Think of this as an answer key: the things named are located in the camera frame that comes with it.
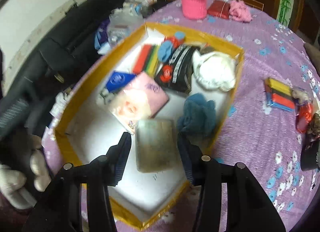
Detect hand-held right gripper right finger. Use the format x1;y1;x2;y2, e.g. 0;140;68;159
177;132;287;232

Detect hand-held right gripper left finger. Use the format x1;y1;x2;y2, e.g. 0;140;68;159
21;132;132;232

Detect dark label tissue pack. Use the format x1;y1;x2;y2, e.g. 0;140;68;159
134;119;181;173

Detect yellow cardboard box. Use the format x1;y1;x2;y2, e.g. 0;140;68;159
54;22;245;231

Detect black foil snack packet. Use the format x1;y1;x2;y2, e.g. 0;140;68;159
153;45;198;95

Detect white towel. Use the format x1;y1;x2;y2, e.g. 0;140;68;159
192;51;237;93

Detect blue fluffy cloth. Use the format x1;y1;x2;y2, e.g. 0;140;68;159
177;93;217;133

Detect pink baby tissue pack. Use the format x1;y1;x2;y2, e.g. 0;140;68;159
109;71;170;133

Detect blue white packet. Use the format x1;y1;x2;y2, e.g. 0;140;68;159
105;70;136;94

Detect white plush toy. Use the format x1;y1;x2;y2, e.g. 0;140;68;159
0;147;52;210

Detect colourful clay pack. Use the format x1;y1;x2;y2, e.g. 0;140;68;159
264;77;297;112
132;44;162;75

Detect small blue knitted cloth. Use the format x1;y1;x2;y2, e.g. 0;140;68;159
158;31;186;63

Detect black jacket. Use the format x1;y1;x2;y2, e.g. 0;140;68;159
0;0;128;145

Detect black electric motor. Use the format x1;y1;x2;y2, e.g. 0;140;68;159
301;132;320;172

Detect red plastic bag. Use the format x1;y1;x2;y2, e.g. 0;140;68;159
296;102;313;133

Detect purple plastic bag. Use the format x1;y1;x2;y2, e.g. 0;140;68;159
94;19;112;50

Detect brown patterned fuzzy cloth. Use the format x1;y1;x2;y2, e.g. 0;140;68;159
306;113;320;140

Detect clear plastic bags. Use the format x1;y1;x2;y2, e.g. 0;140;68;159
109;0;158;21

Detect red packet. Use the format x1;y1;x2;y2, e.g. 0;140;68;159
206;0;231;20

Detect pink fluffy yarn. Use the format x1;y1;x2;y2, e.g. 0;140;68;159
228;0;252;23

